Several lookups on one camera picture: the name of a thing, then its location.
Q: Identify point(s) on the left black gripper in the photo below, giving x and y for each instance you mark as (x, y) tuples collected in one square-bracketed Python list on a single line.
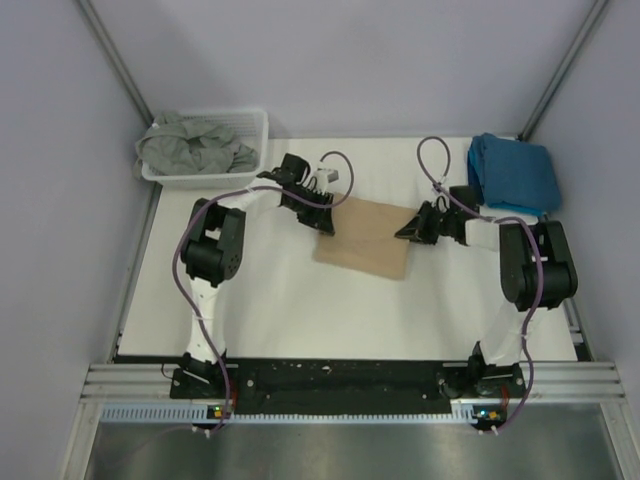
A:
[(319, 217)]

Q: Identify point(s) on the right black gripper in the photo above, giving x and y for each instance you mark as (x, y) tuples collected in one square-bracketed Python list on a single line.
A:
[(417, 229)]

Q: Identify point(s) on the beige t shirt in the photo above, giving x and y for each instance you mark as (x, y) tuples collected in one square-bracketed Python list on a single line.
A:
[(364, 239)]

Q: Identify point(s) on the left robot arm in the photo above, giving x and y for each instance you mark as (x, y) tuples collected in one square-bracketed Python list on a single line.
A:
[(210, 250)]

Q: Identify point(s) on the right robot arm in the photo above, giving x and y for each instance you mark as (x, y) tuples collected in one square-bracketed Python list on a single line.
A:
[(536, 271)]

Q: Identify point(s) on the folded blue t shirt stack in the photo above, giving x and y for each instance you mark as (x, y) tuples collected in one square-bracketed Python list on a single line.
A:
[(512, 175)]

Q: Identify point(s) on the white plastic basket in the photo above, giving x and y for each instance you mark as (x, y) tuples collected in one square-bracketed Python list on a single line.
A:
[(252, 125)]

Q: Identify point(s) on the grey t shirt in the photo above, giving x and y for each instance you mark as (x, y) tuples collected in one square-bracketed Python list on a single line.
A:
[(175, 145)]

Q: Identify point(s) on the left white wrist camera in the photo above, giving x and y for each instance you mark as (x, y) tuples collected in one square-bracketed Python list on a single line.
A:
[(322, 178)]

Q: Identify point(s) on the right aluminium frame post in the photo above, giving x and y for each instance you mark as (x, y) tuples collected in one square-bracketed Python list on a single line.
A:
[(588, 28)]

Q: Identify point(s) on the aluminium frame post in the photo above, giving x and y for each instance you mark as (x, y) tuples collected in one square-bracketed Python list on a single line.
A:
[(113, 57), (588, 28)]

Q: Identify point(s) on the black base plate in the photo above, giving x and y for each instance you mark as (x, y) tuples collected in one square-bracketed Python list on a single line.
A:
[(334, 387)]

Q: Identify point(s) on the grey slotted cable duct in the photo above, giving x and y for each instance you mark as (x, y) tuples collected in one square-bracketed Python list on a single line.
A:
[(207, 415)]

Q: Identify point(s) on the left aluminium frame post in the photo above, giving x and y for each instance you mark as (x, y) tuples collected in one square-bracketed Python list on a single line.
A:
[(113, 57)]

